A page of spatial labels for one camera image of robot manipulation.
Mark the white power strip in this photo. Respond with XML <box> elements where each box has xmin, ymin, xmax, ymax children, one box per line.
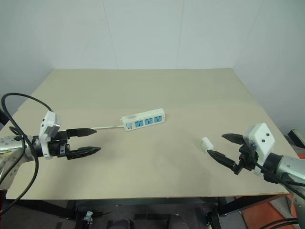
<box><xmin>122</xmin><ymin>108</ymin><xmax>166</xmax><ymax>133</ymax></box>

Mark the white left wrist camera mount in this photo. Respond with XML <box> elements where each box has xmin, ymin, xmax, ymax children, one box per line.
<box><xmin>39</xmin><ymin>111</ymin><xmax>62</xmax><ymax>160</ymax></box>

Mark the black and grey box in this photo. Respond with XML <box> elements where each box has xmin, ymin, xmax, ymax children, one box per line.
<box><xmin>286</xmin><ymin>128</ymin><xmax>305</xmax><ymax>146</ymax></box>

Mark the white plug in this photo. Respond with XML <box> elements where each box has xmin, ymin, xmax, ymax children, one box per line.
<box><xmin>199</xmin><ymin>136</ymin><xmax>214</xmax><ymax>153</ymax></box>

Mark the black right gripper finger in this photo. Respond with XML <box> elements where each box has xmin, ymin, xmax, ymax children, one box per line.
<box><xmin>206</xmin><ymin>149</ymin><xmax>237</xmax><ymax>171</ymax></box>
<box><xmin>221</xmin><ymin>133</ymin><xmax>245</xmax><ymax>145</ymax></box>

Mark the black table frame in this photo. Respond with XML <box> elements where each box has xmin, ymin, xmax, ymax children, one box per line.
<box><xmin>0</xmin><ymin>190</ymin><xmax>293</xmax><ymax>222</ymax></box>

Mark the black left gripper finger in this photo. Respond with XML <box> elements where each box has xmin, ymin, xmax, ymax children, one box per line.
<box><xmin>66</xmin><ymin>127</ymin><xmax>97</xmax><ymax>139</ymax></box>
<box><xmin>67</xmin><ymin>146</ymin><xmax>102</xmax><ymax>160</ymax></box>

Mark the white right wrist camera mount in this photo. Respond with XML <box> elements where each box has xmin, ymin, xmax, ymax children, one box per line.
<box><xmin>243</xmin><ymin>122</ymin><xmax>276</xmax><ymax>177</ymax></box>

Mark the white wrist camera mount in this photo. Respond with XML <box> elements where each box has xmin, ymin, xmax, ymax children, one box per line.
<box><xmin>39</xmin><ymin>111</ymin><xmax>62</xmax><ymax>160</ymax></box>
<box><xmin>243</xmin><ymin>122</ymin><xmax>276</xmax><ymax>177</ymax></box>

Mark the orange red floor mat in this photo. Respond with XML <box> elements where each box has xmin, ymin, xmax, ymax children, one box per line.
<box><xmin>240</xmin><ymin>193</ymin><xmax>299</xmax><ymax>229</ymax></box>

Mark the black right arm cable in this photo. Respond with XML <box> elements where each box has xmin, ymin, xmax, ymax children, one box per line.
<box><xmin>255</xmin><ymin>164</ymin><xmax>305</xmax><ymax>190</ymax></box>

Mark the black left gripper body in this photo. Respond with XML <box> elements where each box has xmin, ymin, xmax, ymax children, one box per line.
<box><xmin>47</xmin><ymin>130</ymin><xmax>71</xmax><ymax>158</ymax></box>

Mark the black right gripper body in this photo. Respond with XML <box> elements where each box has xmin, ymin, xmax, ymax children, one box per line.
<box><xmin>233</xmin><ymin>142</ymin><xmax>260</xmax><ymax>176</ymax></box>

